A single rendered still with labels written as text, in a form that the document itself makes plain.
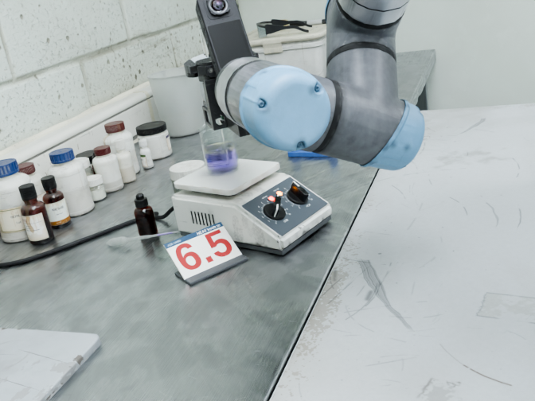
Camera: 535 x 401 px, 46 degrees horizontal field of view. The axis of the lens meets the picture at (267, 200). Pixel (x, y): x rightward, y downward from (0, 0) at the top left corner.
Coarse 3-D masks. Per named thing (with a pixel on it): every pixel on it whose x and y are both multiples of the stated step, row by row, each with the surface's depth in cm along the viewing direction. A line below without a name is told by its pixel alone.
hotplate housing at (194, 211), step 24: (192, 192) 94; (240, 192) 91; (312, 192) 94; (192, 216) 93; (216, 216) 90; (240, 216) 87; (312, 216) 90; (240, 240) 89; (264, 240) 86; (288, 240) 85
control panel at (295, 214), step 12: (288, 180) 95; (264, 192) 91; (276, 192) 91; (252, 204) 88; (264, 204) 89; (288, 204) 90; (300, 204) 91; (312, 204) 92; (324, 204) 92; (264, 216) 87; (288, 216) 88; (300, 216) 89; (276, 228) 85; (288, 228) 86
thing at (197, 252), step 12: (192, 240) 86; (204, 240) 87; (216, 240) 87; (228, 240) 88; (180, 252) 85; (192, 252) 85; (204, 252) 86; (216, 252) 86; (228, 252) 87; (180, 264) 84; (192, 264) 84; (204, 264) 85
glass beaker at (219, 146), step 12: (204, 120) 95; (216, 120) 96; (204, 132) 91; (216, 132) 91; (228, 132) 92; (204, 144) 93; (216, 144) 92; (228, 144) 92; (204, 156) 94; (216, 156) 92; (228, 156) 93; (216, 168) 93; (228, 168) 93
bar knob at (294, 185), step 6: (294, 186) 91; (300, 186) 91; (288, 192) 92; (294, 192) 91; (300, 192) 90; (306, 192) 90; (288, 198) 91; (294, 198) 91; (300, 198) 91; (306, 198) 90
